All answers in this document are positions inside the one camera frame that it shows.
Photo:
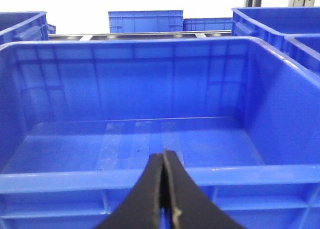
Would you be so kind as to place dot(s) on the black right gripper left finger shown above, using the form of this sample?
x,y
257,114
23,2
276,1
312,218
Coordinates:
x,y
141,208

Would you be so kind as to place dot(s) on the metal rack rail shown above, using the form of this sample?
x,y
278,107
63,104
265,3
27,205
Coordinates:
x,y
140,35

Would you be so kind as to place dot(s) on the blue bin near right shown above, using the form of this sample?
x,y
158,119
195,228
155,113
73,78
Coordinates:
x,y
304,49

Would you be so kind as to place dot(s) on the blue bin far right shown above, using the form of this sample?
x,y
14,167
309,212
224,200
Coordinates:
x,y
272,24

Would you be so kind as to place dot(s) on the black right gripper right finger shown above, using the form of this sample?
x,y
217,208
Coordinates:
x,y
189,207

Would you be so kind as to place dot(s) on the distant low blue crate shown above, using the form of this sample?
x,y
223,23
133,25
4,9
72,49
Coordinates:
x,y
208,24

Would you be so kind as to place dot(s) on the blue bin far left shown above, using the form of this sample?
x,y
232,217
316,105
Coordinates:
x,y
23,26

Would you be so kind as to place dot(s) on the blue plastic target bin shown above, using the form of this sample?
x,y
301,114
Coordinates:
x,y
79,120

